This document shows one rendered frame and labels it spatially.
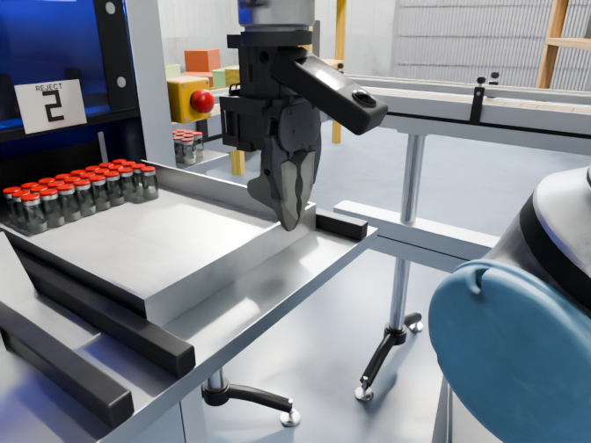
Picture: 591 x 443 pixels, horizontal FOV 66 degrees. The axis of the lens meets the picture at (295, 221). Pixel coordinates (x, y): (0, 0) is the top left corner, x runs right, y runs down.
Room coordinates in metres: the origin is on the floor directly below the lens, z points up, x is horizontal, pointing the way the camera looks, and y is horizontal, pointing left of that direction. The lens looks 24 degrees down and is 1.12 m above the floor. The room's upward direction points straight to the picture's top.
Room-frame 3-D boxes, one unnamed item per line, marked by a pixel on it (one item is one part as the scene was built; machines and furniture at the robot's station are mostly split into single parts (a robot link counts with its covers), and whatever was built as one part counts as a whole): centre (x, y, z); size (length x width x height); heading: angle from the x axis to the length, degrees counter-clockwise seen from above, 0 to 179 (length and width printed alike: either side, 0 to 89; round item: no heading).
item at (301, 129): (0.49, 0.02, 1.05); 0.09 x 0.08 x 0.12; 55
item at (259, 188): (0.47, 0.03, 0.95); 0.06 x 0.03 x 0.09; 54
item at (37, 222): (0.58, 0.28, 0.91); 0.18 x 0.02 x 0.05; 145
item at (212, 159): (0.87, 0.23, 0.87); 0.14 x 0.13 x 0.02; 54
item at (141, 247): (0.52, 0.19, 0.90); 0.34 x 0.26 x 0.04; 55
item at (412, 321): (1.30, -0.35, 0.07); 0.50 x 0.08 x 0.14; 144
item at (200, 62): (6.97, 1.25, 0.37); 1.28 x 0.97 x 0.73; 162
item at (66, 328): (0.34, 0.23, 0.91); 0.14 x 0.03 x 0.06; 55
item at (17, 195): (0.59, 0.30, 0.91); 0.18 x 0.02 x 0.05; 145
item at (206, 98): (0.81, 0.16, 1.00); 0.04 x 0.04 x 0.04; 54
